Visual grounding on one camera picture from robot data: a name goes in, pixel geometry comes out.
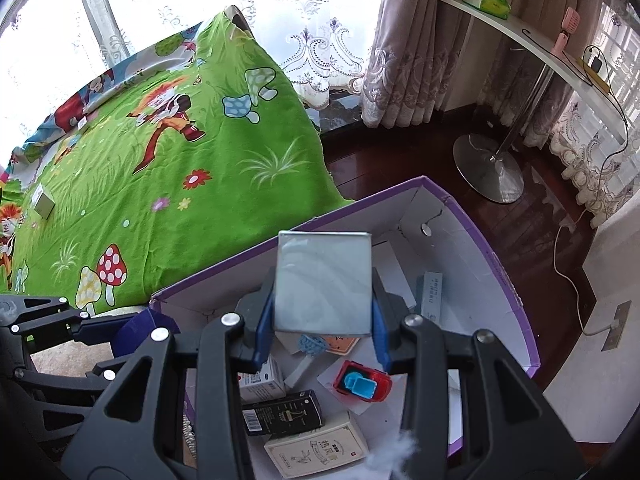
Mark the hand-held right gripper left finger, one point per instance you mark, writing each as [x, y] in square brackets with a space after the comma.
[262, 330]

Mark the green tissue pack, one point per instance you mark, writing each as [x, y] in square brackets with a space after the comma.
[487, 2]

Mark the mauve curtain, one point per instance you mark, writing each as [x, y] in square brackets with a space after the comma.
[415, 50]

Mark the green cartoon bedsheet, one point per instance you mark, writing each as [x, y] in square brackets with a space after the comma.
[200, 200]

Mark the silver cube box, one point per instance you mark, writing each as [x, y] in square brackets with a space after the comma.
[322, 280]

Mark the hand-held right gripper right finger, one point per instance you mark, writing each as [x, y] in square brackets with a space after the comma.
[381, 330]

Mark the small silver box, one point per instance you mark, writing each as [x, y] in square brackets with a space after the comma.
[44, 202]

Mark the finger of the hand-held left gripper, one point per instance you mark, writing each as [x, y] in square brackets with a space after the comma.
[65, 377]
[95, 331]

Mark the pink handheld fan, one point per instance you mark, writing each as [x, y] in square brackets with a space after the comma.
[566, 22]

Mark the white lace curtain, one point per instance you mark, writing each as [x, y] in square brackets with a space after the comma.
[585, 160]
[320, 55]

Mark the brass floor socket plate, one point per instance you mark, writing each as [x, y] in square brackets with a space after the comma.
[617, 327]

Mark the orange cream box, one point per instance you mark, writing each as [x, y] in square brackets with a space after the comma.
[342, 345]

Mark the black box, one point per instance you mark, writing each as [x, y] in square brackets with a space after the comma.
[280, 412]

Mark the black charger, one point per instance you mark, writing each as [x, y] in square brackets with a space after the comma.
[596, 63]

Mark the white blue-print medicine box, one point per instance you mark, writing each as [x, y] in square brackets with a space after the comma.
[265, 385]

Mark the window frame post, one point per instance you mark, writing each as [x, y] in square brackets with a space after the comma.
[102, 20]

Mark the yellow power strip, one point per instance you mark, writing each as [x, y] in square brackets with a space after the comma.
[597, 80]

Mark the white fluff tuft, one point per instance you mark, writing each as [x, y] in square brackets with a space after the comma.
[397, 452]

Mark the light blue mesh ball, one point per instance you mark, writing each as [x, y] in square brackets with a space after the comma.
[312, 345]

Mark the cream box with figure print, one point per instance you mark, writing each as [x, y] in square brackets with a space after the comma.
[315, 447]

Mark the white curved table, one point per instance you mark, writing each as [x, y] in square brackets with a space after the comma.
[550, 57]

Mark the white box with grey print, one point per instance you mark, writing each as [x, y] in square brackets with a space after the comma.
[434, 292]

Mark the purple cardboard box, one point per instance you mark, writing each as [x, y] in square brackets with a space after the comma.
[475, 280]

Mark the red toy truck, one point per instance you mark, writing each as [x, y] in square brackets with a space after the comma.
[382, 385]

